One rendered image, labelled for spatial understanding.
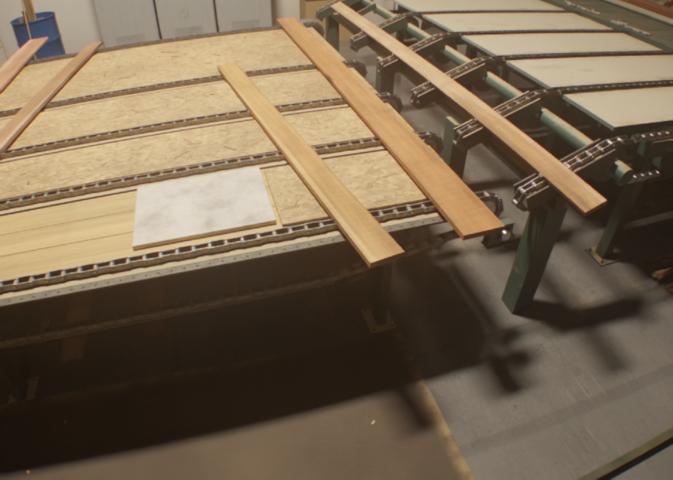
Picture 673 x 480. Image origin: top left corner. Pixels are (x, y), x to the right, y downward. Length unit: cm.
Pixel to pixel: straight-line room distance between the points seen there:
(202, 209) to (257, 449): 112
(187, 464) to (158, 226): 107
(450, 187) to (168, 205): 129
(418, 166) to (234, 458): 161
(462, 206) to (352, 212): 48
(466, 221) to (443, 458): 107
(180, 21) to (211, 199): 512
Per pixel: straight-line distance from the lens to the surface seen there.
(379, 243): 179
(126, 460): 239
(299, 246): 186
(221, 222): 201
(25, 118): 353
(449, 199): 208
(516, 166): 260
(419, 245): 220
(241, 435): 230
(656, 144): 280
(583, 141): 272
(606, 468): 244
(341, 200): 200
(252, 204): 208
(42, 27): 693
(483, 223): 197
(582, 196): 223
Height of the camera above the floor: 203
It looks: 39 degrees down
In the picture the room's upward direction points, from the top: straight up
